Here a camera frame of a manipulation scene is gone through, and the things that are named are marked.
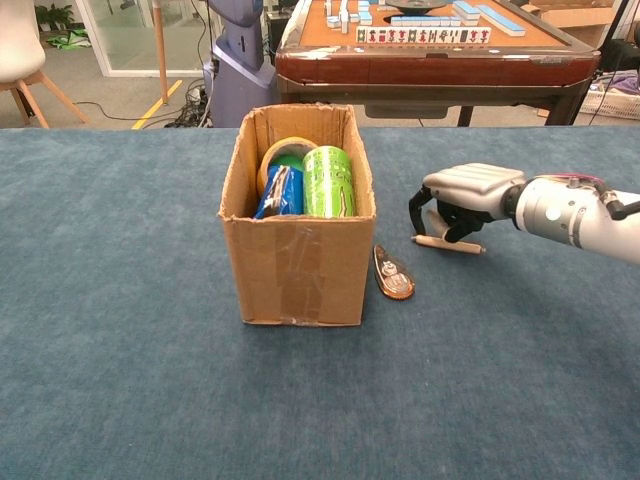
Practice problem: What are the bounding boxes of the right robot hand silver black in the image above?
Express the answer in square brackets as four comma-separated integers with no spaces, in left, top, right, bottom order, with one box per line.
[408,162,527,245]

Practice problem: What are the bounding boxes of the small wooden stick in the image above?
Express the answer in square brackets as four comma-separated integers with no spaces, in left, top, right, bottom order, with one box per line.
[410,234,487,255]

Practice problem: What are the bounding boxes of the green drink can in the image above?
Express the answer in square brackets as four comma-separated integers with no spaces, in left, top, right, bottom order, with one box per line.
[301,145,358,220]

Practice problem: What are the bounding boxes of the open cardboard box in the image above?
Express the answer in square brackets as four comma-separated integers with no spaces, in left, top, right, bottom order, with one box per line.
[217,102,377,327]

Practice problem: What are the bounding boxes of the yellow tape roll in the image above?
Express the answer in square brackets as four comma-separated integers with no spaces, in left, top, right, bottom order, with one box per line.
[255,136,320,197]

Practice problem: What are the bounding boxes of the brown mahjong table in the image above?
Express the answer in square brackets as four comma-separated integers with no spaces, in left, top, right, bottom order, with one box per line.
[274,0,601,127]

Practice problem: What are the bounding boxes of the white plastic basket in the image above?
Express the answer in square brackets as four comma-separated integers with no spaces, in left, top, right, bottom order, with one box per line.
[579,82,640,121]

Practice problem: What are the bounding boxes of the face-showing mahjong tile row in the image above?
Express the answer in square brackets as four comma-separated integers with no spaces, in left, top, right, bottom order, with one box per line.
[355,26,492,45]

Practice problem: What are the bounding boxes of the long blue-backed tile row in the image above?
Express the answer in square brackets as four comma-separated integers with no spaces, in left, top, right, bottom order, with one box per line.
[475,3,527,37]

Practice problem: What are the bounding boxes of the short blue-backed tile row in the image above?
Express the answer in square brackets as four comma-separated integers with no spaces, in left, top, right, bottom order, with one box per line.
[390,15,462,28]

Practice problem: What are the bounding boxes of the stacked blue-backed tiles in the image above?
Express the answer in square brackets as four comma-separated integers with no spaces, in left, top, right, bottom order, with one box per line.
[452,0,482,22]

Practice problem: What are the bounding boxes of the purple cloth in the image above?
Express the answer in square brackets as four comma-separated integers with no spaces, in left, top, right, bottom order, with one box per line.
[610,69,640,96]

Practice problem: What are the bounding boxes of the blue snack packet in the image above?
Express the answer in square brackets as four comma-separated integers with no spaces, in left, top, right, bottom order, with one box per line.
[253,164,305,220]

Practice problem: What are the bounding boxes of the black tripod stand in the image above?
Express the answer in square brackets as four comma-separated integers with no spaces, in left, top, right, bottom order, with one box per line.
[599,0,632,54]

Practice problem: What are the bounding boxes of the wooden pole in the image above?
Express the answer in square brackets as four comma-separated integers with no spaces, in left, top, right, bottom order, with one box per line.
[152,0,170,105]

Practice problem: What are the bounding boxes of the white framed glass partition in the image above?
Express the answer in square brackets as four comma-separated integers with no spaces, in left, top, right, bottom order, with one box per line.
[74,0,214,79]

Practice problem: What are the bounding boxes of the blue carpet table mat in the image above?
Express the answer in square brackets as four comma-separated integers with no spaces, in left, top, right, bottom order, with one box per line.
[0,126,640,480]

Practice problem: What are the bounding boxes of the green fabric heap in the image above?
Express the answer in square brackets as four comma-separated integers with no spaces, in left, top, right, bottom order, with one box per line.
[47,28,92,50]

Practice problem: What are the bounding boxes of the green potted plant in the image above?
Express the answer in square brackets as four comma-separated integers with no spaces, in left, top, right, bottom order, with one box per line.
[34,3,75,34]

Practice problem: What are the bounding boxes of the white chair wooden legs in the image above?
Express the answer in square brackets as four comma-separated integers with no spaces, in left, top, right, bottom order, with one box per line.
[0,0,92,130]

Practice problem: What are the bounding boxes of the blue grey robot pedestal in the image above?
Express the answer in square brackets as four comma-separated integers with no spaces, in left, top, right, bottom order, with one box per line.
[202,0,277,129]

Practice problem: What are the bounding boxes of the black cable bundle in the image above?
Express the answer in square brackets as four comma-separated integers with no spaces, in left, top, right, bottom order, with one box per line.
[164,79,215,129]

